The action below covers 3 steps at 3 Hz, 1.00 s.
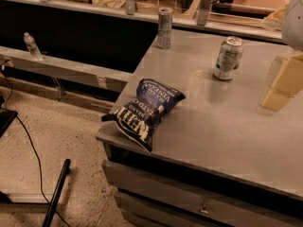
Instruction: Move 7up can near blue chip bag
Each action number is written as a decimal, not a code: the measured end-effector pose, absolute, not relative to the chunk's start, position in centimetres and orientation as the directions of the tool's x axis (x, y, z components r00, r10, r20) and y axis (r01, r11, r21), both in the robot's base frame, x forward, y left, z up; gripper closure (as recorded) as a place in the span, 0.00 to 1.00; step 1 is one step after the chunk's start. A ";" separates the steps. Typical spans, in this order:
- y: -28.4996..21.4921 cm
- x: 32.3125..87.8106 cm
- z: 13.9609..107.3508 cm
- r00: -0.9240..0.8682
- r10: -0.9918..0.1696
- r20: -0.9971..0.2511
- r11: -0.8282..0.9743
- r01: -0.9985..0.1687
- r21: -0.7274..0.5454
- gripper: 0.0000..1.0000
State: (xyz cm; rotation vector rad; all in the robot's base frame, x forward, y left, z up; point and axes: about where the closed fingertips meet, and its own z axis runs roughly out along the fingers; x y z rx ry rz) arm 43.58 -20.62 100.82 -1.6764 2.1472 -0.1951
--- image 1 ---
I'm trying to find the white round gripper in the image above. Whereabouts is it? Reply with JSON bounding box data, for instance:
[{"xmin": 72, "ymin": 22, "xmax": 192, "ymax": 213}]
[{"xmin": 260, "ymin": 0, "xmax": 303, "ymax": 112}]

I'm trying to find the green white 7up can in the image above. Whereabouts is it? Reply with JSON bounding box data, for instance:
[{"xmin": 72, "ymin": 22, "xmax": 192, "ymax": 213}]
[{"xmin": 214, "ymin": 36, "xmax": 244, "ymax": 80}]

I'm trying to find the tall silver energy drink can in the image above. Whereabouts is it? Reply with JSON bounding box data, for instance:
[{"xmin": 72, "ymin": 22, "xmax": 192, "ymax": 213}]
[{"xmin": 157, "ymin": 8, "xmax": 173, "ymax": 49}]

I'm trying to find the blue kettle chip bag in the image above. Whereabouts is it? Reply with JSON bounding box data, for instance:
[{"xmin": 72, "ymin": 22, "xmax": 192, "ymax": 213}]
[{"xmin": 101, "ymin": 79, "xmax": 186, "ymax": 153}]

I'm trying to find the black metal stand leg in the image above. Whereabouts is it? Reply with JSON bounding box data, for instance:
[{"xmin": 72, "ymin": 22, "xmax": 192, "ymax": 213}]
[{"xmin": 43, "ymin": 159, "xmax": 71, "ymax": 227}]

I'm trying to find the clear plastic water bottle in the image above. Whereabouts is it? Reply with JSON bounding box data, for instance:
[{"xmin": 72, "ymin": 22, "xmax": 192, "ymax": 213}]
[{"xmin": 24, "ymin": 32, "xmax": 43, "ymax": 61}]

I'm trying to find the black device on floor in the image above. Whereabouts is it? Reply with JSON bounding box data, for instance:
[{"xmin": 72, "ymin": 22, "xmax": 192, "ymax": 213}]
[{"xmin": 0, "ymin": 109, "xmax": 18, "ymax": 137}]

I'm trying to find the grey metal bench rail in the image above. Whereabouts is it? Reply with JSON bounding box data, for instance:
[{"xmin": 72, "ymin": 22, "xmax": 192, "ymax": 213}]
[{"xmin": 0, "ymin": 46, "xmax": 132, "ymax": 93}]

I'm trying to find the black floor cable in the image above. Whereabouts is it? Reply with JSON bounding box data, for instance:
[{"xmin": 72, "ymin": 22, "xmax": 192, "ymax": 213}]
[{"xmin": 0, "ymin": 59, "xmax": 72, "ymax": 227}]

